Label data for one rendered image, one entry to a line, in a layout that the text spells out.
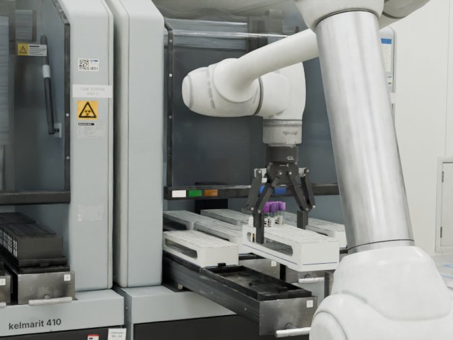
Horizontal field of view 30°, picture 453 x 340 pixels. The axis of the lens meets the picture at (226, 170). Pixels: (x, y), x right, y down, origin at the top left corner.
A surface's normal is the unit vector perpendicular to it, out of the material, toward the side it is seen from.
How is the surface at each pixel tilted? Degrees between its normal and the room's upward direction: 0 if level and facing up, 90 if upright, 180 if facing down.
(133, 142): 90
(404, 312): 67
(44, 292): 90
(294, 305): 90
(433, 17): 90
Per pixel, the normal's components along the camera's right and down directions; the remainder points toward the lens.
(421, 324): 0.32, -0.44
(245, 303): -0.91, 0.01
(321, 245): 0.40, 0.07
